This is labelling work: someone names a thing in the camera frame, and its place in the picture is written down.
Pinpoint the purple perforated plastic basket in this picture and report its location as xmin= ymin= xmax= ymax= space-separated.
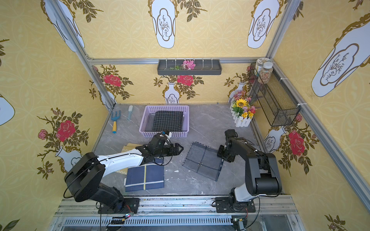
xmin=139 ymin=105 xmax=189 ymax=138

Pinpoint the grey wall shelf tray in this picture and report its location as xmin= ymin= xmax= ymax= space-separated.
xmin=157 ymin=58 xmax=222 ymax=76

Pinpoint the tan zigzag pillowcase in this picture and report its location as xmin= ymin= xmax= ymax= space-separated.
xmin=121 ymin=143 xmax=142 ymax=153

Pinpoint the pink artificial flower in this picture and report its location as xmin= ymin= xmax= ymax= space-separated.
xmin=181 ymin=60 xmax=196 ymax=70

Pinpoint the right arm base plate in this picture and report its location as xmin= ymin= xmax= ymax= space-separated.
xmin=211 ymin=196 xmax=256 ymax=213

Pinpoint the glass jar white lid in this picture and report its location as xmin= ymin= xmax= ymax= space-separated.
xmin=254 ymin=57 xmax=271 ymax=75

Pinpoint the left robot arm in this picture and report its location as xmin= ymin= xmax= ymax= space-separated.
xmin=64 ymin=131 xmax=184 ymax=213

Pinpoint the glass jar with beans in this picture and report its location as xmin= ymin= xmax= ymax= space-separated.
xmin=258 ymin=62 xmax=273 ymax=84

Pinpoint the blue yellow garden fork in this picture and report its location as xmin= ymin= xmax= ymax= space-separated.
xmin=111 ymin=110 xmax=121 ymax=134

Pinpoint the navy blue striped pillowcase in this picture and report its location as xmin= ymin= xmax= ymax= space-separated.
xmin=125 ymin=164 xmax=164 ymax=192

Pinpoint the white picket flower planter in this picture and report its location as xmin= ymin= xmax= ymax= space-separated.
xmin=230 ymin=90 xmax=256 ymax=127

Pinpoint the plain grey pillowcase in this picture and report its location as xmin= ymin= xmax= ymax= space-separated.
xmin=144 ymin=114 xmax=155 ymax=131

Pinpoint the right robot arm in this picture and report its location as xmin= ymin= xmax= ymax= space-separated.
xmin=217 ymin=129 xmax=282 ymax=210

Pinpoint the light blue brush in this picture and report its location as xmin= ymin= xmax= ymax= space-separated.
xmin=127 ymin=105 xmax=134 ymax=121

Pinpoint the black white grid pillowcase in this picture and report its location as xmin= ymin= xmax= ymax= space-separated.
xmin=152 ymin=111 xmax=184 ymax=132

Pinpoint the black wire mesh basket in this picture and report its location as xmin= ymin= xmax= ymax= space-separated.
xmin=249 ymin=63 xmax=301 ymax=127

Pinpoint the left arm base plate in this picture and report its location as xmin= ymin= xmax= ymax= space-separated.
xmin=98 ymin=197 xmax=140 ymax=214

